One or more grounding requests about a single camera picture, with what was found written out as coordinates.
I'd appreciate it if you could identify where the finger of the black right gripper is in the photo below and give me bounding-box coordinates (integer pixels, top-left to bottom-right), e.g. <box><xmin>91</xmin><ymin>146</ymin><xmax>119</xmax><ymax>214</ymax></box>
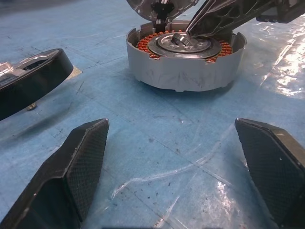
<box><xmin>185</xmin><ymin>0</ymin><xmax>305</xmax><ymax>37</ymax></box>

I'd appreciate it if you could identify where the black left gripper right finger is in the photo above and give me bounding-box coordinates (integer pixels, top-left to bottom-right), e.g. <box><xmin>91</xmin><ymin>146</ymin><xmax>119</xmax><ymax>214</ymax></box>
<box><xmin>234</xmin><ymin>117</ymin><xmax>305</xmax><ymax>229</ymax></box>

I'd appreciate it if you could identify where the black spoked rotor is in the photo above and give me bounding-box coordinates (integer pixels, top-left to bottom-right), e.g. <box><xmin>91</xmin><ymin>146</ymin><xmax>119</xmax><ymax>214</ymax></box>
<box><xmin>0</xmin><ymin>48</ymin><xmax>74</xmax><ymax>121</ymax></box>

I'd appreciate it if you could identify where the silver hinged housing lid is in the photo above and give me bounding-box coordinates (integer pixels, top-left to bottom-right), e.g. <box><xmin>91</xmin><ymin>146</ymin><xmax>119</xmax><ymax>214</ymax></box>
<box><xmin>125</xmin><ymin>0</ymin><xmax>199</xmax><ymax>24</ymax></box>

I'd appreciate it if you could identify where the grey round motor housing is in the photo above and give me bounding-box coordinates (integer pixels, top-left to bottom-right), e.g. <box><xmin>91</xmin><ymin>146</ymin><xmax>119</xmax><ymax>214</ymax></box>
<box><xmin>125</xmin><ymin>20</ymin><xmax>246</xmax><ymax>93</ymax></box>

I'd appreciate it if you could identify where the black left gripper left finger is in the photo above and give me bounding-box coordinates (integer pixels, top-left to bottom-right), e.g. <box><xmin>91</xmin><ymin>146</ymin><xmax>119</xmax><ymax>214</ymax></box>
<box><xmin>0</xmin><ymin>118</ymin><xmax>110</xmax><ymax>229</ymax></box>

